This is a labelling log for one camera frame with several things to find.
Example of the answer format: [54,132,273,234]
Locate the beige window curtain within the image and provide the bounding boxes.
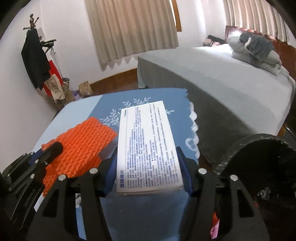
[85,1,179,68]
[223,0,290,43]

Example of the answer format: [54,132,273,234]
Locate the lower grey pillow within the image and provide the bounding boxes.
[231,51,281,76]

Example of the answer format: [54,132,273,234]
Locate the black hanging coat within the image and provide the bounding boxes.
[21,29,51,90]

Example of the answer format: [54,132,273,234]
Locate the dark grey folded clothes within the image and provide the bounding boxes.
[239,33,274,66]

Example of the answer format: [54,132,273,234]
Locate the wooden coat rack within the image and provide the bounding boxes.
[23,14,66,110]

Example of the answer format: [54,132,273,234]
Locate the beige canvas tote bag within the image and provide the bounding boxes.
[44,74,65,102]

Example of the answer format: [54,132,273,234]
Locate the upper grey pillow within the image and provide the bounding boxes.
[227,35,282,65]

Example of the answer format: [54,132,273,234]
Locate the black bag beside bed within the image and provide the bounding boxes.
[203,35,225,47]

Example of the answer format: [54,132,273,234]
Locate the wooden headboard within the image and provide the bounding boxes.
[225,25,296,80]

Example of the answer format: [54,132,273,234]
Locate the red hanging bag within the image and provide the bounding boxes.
[42,60,63,97]

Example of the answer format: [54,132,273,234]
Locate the blue tree print tablecloth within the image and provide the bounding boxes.
[34,88,200,240]

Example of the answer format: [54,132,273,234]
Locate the striped black white bag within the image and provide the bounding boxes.
[62,78,70,95]

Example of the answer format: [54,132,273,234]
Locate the beige left window curtain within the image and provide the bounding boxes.
[85,1,179,68]

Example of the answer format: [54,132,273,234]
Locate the bed with grey sheet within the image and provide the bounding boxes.
[137,44,295,163]

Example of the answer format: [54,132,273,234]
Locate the beige right window curtain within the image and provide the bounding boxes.
[223,0,290,43]

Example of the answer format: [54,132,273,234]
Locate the white printed paper box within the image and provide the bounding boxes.
[116,101,183,195]

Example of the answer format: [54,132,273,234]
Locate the grey pillow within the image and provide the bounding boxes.
[231,51,281,76]
[227,35,282,65]

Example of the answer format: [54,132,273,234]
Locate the brown paper bag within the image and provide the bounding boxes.
[78,81,93,97]

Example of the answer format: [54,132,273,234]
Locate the black trash bin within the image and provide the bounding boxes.
[213,133,295,240]

